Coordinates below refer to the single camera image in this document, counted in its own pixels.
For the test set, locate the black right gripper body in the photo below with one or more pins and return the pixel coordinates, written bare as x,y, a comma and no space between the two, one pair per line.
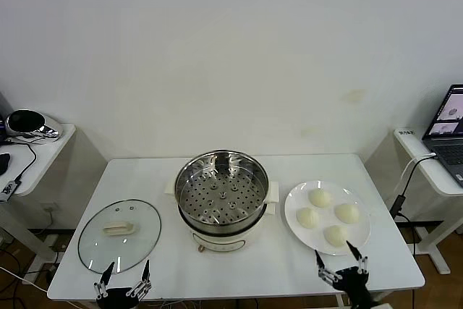
351,285

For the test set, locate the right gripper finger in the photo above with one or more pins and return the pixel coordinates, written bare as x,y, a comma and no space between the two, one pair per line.
321,263
358,254

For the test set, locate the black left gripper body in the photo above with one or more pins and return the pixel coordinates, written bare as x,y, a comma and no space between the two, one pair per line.
117,297

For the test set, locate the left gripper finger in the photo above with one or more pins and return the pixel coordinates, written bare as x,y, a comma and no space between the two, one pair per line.
106,276
145,274

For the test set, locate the white steamed baozi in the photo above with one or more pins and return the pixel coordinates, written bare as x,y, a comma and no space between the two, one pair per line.
320,198
347,212
336,234
307,218

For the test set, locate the perforated steel steamer basket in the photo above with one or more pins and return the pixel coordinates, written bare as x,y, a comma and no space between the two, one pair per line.
220,197

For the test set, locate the glass pot lid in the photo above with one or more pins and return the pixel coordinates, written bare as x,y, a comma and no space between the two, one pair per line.
137,240

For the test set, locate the white round plate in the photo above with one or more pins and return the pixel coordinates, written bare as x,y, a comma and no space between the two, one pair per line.
298,197

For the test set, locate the white electric cooking pot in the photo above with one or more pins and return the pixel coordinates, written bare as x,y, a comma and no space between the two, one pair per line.
224,242

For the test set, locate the white side table with sticker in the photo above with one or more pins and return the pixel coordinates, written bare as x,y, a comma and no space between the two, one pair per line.
412,142

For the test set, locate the white label sticker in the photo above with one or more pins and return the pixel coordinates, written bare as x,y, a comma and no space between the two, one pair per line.
406,132

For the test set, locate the dark grey open laptop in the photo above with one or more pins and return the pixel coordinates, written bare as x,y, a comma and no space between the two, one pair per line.
445,150

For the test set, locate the black computer mouse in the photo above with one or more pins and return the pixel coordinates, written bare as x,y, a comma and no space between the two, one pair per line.
3,162

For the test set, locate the shiny chrome helmet-shaped device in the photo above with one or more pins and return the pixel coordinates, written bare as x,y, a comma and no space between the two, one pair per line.
25,122

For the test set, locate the black open laptop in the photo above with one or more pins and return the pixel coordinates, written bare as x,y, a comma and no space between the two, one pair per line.
1,113

